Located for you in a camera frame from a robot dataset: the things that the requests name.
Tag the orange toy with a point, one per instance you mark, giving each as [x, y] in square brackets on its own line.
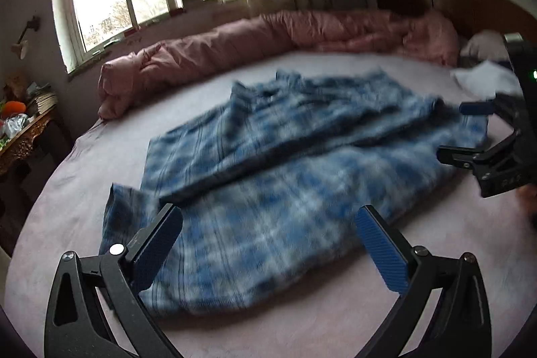
[14, 108]

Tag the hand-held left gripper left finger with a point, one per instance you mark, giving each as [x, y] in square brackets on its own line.
[157, 244]

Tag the pink duvet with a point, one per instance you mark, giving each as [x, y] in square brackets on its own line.
[209, 47]

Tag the blue plaid shirt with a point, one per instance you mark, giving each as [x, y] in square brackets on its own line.
[272, 190]

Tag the small dark box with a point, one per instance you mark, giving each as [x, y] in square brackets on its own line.
[192, 0]

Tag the bed with pink sheet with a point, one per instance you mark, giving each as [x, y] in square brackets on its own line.
[377, 324]

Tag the white and navy folded garment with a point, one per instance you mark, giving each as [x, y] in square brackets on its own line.
[486, 79]

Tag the wooden headboard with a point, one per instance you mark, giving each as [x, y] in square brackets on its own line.
[474, 10]

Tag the pale pink pillow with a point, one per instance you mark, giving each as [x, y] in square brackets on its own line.
[484, 43]

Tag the pile of books and papers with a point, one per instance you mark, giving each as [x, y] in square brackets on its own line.
[44, 100]

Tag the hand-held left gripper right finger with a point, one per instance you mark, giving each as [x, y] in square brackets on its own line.
[381, 249]

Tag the wall lamp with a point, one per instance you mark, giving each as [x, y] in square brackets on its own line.
[23, 43]

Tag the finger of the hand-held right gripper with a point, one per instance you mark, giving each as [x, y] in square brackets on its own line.
[455, 156]
[476, 107]

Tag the carved wooden side table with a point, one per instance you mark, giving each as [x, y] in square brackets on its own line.
[25, 144]

